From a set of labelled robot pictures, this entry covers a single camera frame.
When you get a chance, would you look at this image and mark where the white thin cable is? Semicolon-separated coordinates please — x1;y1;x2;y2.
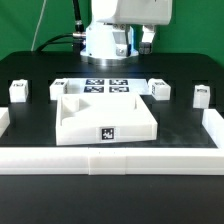
31;0;48;52

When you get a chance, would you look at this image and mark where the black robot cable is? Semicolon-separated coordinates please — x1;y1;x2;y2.
72;0;84;51

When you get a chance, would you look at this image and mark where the white U-shaped fence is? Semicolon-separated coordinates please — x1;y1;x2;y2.
0;107;224;176

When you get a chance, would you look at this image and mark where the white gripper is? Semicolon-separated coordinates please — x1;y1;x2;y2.
93;0;173;56

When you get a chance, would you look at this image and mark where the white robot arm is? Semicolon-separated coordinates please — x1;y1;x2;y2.
80;0;173;66

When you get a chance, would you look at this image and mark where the black table cable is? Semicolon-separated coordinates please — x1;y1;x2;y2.
35;32;84;53

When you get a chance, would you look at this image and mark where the AprilTag marker sheet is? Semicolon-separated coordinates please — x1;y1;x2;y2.
68;78;149;95

